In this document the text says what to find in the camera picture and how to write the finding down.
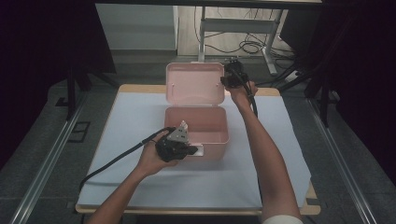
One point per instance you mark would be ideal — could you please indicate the white table sheet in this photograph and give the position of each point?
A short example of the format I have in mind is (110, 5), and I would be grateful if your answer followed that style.
(130, 118)

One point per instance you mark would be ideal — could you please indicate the black metal stand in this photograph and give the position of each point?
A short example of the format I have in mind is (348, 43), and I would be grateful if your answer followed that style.
(323, 96)
(71, 93)

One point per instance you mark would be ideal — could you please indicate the wooden table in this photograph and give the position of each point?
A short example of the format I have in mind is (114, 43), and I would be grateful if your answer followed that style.
(140, 89)

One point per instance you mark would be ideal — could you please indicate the person's right hand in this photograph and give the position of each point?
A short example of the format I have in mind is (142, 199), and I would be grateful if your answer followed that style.
(244, 95)

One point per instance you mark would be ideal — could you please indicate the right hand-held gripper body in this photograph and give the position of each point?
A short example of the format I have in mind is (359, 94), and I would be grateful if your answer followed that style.
(236, 76)

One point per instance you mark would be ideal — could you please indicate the dark curtain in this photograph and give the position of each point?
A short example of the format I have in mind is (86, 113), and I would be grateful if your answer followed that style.
(37, 46)
(364, 62)

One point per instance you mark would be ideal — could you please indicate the metal floor rail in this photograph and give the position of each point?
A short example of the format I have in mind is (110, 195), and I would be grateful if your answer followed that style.
(43, 168)
(339, 161)

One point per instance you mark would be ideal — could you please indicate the person's left hand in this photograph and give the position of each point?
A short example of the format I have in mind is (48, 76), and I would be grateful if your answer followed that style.
(149, 161)

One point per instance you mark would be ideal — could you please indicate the person's white sleeve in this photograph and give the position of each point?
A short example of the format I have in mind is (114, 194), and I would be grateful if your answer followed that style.
(283, 220)

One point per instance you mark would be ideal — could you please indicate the black floor socket hatch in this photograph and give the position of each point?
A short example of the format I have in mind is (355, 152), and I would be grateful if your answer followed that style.
(79, 132)

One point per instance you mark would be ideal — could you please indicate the white metal desk frame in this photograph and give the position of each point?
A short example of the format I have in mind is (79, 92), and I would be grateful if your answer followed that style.
(236, 25)

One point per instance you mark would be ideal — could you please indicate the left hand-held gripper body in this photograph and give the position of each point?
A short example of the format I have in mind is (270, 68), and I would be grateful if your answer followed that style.
(174, 147)

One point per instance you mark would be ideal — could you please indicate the white cabinet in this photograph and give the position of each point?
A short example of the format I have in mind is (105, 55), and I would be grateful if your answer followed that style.
(137, 28)

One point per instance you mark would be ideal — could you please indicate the white power strip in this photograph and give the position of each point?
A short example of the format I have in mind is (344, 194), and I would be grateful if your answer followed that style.
(292, 76)

